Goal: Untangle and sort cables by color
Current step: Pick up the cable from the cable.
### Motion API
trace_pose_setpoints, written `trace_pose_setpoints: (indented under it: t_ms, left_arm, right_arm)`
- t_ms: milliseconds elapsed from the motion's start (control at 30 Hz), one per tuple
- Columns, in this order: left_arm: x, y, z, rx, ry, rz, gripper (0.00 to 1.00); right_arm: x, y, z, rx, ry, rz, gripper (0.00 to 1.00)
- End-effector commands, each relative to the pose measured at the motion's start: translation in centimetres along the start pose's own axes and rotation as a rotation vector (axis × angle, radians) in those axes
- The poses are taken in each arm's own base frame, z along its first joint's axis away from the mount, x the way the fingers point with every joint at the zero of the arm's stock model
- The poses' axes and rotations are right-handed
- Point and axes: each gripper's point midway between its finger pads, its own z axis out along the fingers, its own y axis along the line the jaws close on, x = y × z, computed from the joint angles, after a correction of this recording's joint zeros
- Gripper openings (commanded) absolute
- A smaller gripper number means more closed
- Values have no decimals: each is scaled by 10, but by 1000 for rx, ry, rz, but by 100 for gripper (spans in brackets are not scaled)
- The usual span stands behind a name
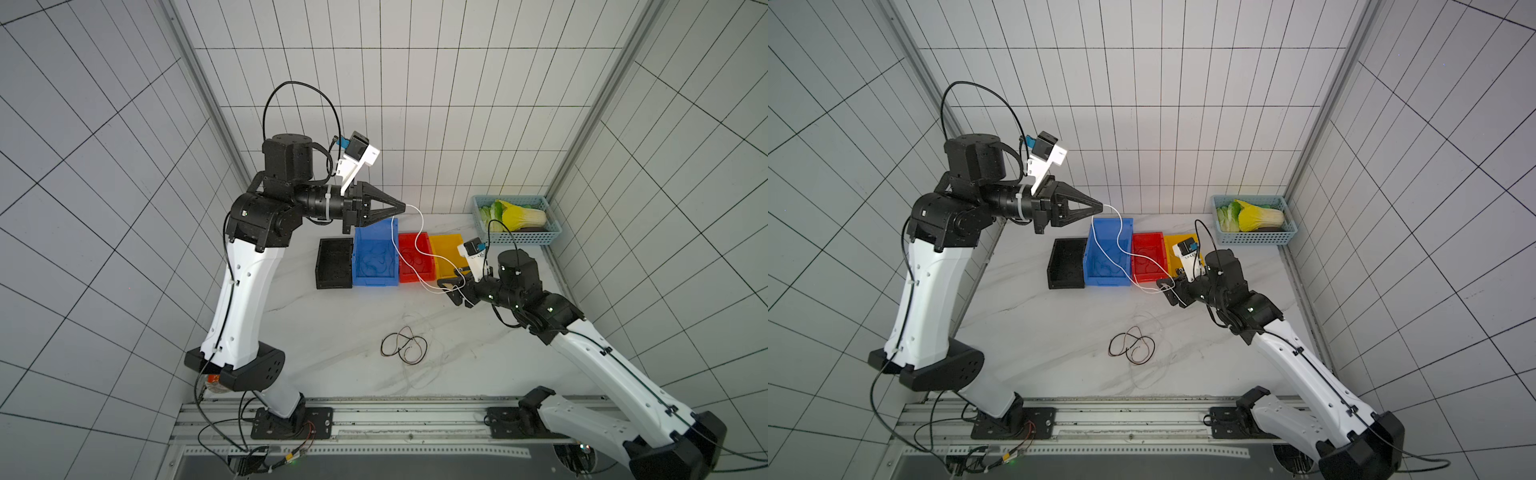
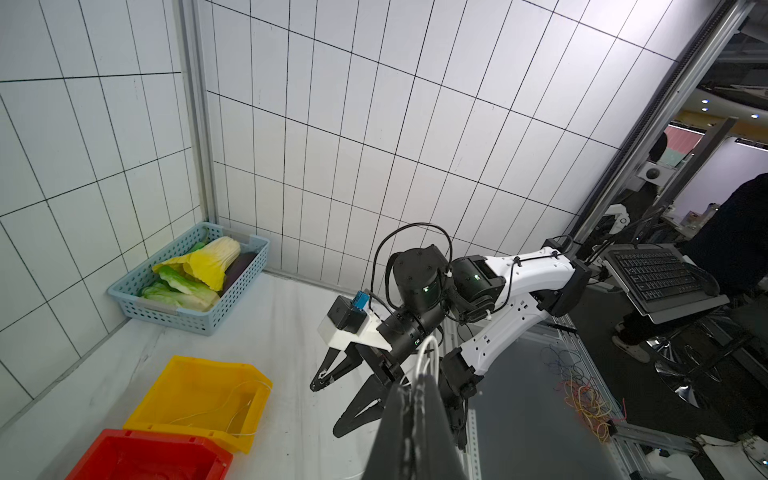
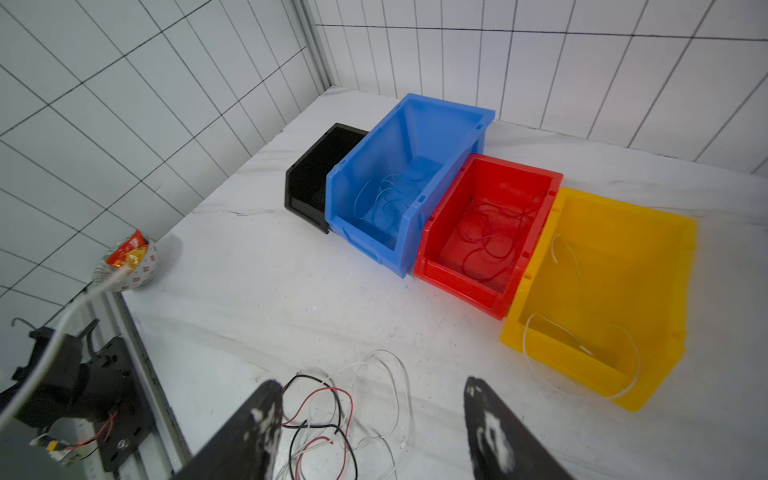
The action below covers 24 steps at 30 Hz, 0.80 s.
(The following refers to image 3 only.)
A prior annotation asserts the white cable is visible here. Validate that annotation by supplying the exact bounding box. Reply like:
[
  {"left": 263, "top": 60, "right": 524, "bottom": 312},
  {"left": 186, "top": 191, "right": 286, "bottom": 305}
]
[{"left": 521, "top": 232, "right": 643, "bottom": 401}]

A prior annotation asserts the red cable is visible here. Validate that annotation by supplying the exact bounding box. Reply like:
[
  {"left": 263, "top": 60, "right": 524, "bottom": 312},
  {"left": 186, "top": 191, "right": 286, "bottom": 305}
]
[{"left": 443, "top": 197, "right": 541, "bottom": 286}]

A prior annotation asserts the blue plastic bin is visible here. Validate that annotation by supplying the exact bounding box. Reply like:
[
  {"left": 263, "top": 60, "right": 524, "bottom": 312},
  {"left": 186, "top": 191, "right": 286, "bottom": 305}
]
[{"left": 325, "top": 93, "right": 495, "bottom": 277}]

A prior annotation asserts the blue cable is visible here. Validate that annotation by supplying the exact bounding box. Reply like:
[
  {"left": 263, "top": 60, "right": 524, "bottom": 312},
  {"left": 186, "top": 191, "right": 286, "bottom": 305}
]
[{"left": 352, "top": 160, "right": 445, "bottom": 235}]

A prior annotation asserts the red plastic bin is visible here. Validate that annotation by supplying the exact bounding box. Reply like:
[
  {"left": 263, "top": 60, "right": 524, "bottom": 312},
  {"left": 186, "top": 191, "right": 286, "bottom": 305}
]
[{"left": 413, "top": 154, "right": 564, "bottom": 320}]

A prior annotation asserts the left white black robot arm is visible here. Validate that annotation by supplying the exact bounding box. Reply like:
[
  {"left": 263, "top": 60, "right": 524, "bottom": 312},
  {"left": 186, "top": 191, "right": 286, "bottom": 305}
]
[{"left": 1, "top": 265, "right": 132, "bottom": 430}]

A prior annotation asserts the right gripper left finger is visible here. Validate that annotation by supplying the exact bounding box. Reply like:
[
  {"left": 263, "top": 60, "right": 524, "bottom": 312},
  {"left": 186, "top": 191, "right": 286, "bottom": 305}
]
[{"left": 174, "top": 380, "right": 283, "bottom": 479}]

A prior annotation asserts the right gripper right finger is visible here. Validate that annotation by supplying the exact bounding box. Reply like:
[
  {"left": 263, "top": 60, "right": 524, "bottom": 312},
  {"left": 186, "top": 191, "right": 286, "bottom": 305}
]
[{"left": 464, "top": 376, "right": 571, "bottom": 479}]

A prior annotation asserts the yellow plastic bin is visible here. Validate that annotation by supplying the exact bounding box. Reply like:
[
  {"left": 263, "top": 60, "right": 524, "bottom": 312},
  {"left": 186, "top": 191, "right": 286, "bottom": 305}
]
[{"left": 500, "top": 188, "right": 698, "bottom": 412}]

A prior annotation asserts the coloured cable bundle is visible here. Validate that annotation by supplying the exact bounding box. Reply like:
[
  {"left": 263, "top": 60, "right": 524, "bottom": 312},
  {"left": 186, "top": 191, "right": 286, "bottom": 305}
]
[{"left": 275, "top": 349, "right": 415, "bottom": 480}]

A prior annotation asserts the red yellow snack bag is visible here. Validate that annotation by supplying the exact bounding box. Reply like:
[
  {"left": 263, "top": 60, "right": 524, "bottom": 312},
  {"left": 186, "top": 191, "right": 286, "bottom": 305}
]
[{"left": 92, "top": 230, "right": 159, "bottom": 292}]

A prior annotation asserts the black plastic bin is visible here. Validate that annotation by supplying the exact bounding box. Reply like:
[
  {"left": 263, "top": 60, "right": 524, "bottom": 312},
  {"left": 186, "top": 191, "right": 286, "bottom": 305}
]
[{"left": 284, "top": 123, "right": 368, "bottom": 234}]

